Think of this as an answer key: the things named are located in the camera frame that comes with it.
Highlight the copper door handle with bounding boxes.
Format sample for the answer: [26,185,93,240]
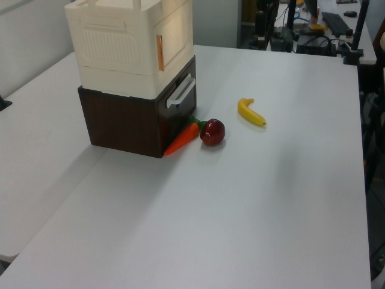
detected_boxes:
[156,34,166,72]

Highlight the cream cabinet door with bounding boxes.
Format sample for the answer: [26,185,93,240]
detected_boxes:
[155,11,194,73]

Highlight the orange toy carrot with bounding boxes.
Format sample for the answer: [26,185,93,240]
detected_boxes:
[164,115,208,157]

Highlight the dark red toy apple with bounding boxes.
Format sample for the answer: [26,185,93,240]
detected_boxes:
[200,118,226,148]

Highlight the dark brown drawer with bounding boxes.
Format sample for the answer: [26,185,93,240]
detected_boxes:
[158,64,197,120]

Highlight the yellow toy banana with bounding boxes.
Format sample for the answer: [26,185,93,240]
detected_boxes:
[237,98,268,127]

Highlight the dark brown wooden drawer box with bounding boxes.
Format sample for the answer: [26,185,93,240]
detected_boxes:
[77,55,198,159]

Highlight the white plastic tray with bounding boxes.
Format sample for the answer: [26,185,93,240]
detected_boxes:
[64,0,195,99]

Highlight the black desk device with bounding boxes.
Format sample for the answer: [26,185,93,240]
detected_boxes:
[270,28,297,52]

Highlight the black electronics box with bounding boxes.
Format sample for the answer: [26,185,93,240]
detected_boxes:
[296,35,337,57]

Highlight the black vertical pole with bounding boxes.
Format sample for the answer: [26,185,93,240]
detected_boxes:
[286,0,297,31]

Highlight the black keyboard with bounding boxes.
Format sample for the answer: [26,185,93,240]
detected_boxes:
[321,11,351,39]

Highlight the black clamp with pole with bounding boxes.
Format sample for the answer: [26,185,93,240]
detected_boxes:
[343,0,370,66]

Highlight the white drawer handle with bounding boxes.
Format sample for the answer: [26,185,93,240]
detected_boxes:
[166,73,196,108]

